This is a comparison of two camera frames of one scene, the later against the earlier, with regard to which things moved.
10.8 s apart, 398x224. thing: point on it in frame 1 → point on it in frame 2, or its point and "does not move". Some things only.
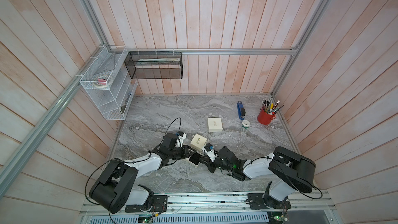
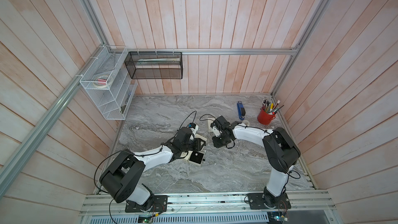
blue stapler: x=241 y=110 does not move
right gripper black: x=209 y=164 → x=216 y=144
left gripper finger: x=187 y=151 → x=197 y=146
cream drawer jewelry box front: x=195 y=159 does not move
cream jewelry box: x=198 y=142 does not move
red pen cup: x=264 y=117 does not move
